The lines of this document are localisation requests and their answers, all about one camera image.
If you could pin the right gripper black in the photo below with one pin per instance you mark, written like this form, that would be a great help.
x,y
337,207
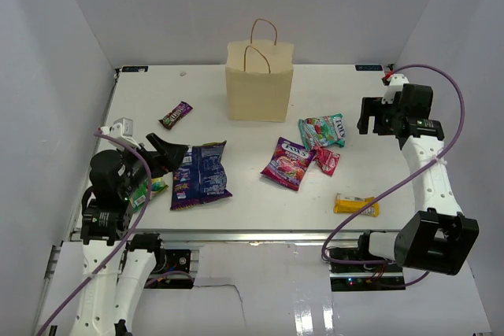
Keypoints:
x,y
372,107

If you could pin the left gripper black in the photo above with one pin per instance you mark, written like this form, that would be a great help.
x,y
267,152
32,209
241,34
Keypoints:
x,y
169,155

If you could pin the large blue purple snack bag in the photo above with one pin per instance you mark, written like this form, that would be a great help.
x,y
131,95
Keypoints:
x,y
201,178

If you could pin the brown chocolate candy pack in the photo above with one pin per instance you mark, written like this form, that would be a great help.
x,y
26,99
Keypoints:
x,y
176,115

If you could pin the green snack bag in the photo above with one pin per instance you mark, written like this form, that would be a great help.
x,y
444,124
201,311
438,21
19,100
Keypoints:
x,y
139,196

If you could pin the teal Fox's candy bag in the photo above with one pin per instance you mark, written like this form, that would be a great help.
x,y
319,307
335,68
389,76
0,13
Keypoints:
x,y
322,131

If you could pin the small red candy packet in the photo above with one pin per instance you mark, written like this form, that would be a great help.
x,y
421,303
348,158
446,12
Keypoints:
x,y
326,160

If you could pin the purple Fox's candy bag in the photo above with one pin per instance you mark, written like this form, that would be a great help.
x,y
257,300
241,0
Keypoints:
x,y
288,164

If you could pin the yellow snack bar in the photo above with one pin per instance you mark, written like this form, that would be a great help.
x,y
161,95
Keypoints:
x,y
349,205

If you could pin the beige paper bag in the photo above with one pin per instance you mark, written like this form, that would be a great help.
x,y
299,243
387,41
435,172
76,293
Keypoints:
x,y
258,76

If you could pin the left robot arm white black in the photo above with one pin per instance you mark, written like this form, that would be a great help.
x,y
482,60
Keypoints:
x,y
116,261

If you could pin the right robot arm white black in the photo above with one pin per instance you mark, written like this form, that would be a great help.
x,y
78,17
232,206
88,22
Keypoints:
x,y
439,237

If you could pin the right blue corner label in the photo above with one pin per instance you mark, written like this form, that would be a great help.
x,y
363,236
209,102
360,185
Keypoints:
x,y
368,68

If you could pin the blue corner label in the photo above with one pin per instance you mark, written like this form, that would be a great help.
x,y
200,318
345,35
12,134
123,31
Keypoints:
x,y
134,68
368,68

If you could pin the left blue corner label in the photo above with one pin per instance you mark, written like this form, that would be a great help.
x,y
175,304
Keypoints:
x,y
134,68

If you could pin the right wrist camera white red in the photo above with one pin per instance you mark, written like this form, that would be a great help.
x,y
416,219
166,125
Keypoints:
x,y
394,84

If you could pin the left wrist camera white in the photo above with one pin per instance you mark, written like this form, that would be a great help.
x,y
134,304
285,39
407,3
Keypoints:
x,y
121,133

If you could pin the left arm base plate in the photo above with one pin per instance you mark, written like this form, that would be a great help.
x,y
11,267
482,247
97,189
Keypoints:
x,y
172,270

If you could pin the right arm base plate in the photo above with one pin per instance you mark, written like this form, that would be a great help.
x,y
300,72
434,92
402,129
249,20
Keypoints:
x,y
365,277

